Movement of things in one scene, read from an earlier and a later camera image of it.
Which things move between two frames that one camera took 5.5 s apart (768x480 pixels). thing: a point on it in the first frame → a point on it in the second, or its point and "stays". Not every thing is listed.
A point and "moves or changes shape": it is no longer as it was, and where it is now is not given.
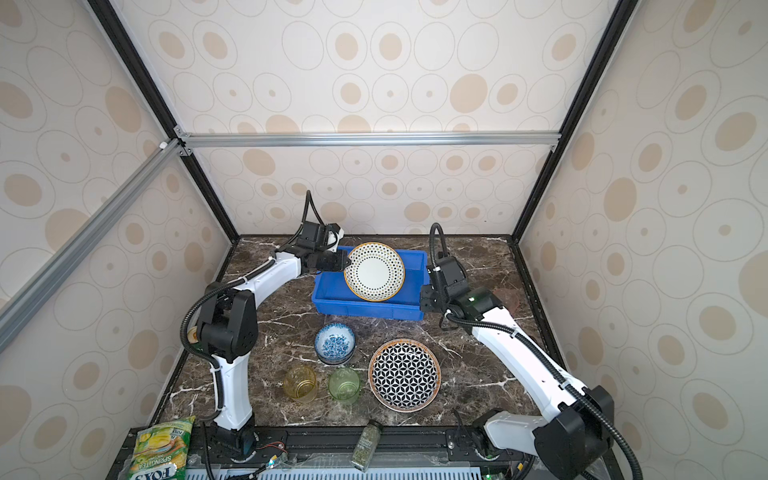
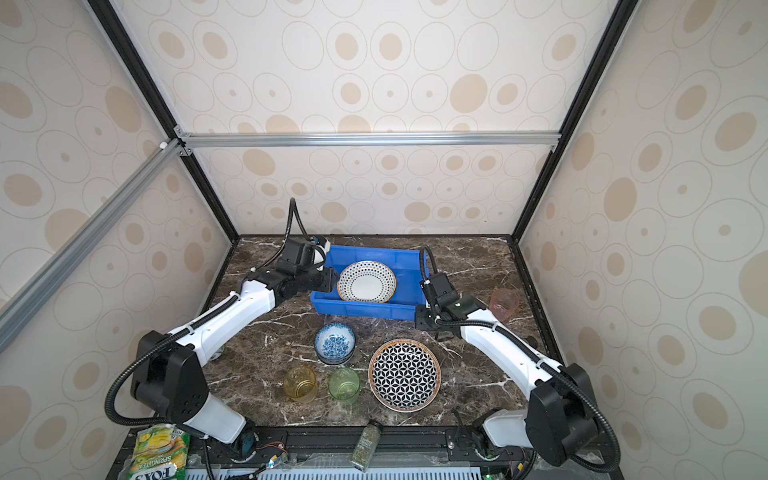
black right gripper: x=426 y=291 → x=419 y=318
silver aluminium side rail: x=19 y=308 stays
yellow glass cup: x=300 y=383 stays
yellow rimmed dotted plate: x=376 y=272 moves or changes shape
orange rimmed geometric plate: x=404 y=375 stays
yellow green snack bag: x=160 y=452 stays
